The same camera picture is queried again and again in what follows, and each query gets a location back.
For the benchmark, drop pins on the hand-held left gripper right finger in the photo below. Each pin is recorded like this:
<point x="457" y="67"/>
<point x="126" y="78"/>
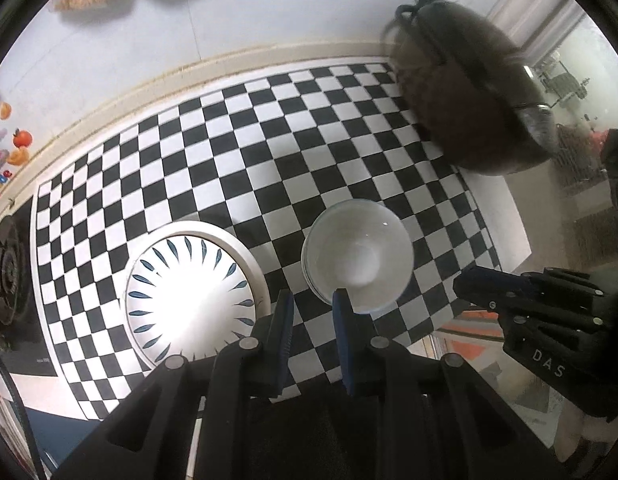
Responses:
<point x="343" y="340"/>

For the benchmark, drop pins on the fruit wall sticker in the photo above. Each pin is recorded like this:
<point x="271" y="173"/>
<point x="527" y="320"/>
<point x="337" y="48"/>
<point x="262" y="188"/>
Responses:
<point x="21" y="140"/>

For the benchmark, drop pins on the blue chair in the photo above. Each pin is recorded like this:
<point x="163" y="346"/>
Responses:
<point x="64" y="440"/>

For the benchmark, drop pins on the orange patterned floor mat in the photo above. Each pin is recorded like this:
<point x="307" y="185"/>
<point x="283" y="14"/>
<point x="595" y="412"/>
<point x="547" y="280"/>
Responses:
<point x="469" y="335"/>

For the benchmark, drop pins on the large white plate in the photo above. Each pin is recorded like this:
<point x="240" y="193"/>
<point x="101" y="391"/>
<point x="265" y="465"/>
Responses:
<point x="189" y="227"/>

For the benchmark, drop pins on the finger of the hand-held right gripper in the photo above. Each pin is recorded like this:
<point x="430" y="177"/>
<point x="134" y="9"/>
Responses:
<point x="489" y="280"/>
<point x="489" y="301"/>

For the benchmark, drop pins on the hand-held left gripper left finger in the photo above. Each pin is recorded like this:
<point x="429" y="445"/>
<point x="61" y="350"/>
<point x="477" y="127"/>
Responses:
<point x="281" y="340"/>

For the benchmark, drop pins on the black and white checkered mat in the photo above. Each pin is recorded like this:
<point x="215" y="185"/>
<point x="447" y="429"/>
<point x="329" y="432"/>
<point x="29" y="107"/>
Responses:
<point x="289" y="135"/>

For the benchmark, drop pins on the black gas stove burner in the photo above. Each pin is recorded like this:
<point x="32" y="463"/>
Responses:
<point x="9" y="270"/>

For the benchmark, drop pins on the dark rice cooker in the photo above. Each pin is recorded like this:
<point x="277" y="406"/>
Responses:
<point x="464" y="110"/>

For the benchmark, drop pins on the plain white bowl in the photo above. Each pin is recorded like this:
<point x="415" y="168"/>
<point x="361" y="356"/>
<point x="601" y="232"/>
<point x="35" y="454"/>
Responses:
<point x="359" y="260"/>

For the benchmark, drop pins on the person's right forearm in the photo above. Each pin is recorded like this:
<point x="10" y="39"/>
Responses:
<point x="574" y="435"/>

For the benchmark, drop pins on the blue-streaked white plate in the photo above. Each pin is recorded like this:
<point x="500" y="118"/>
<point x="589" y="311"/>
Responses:
<point x="189" y="300"/>

